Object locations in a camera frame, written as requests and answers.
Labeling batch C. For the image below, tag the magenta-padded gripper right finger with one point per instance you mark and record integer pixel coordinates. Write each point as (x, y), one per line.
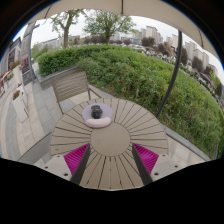
(146, 159)

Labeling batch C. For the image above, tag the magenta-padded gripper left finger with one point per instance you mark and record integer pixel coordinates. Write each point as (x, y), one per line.
(76, 159)

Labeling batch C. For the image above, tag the black computer mouse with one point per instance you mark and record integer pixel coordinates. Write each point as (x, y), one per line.
(96, 111)

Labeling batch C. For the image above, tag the lavender mouse pad with wrist rest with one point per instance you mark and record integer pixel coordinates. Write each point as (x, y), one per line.
(107, 111)

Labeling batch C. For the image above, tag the slatted wooden chair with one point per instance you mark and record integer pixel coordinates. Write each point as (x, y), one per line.
(70, 86)

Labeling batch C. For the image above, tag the green hedge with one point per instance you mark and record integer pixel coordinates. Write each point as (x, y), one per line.
(140, 76)

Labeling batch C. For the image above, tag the dark curved umbrella pole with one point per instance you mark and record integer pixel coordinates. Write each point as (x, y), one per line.
(175, 73)

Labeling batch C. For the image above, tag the sparse tree with bare trunk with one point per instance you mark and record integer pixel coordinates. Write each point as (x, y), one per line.
(65, 33)

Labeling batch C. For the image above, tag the distant apartment buildings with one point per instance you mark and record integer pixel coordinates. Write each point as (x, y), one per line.
(151, 32)

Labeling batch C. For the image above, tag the round leafy tree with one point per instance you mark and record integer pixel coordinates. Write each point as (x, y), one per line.
(108, 23)

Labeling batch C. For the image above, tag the beige umbrella canopy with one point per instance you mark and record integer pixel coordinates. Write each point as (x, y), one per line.
(100, 6)

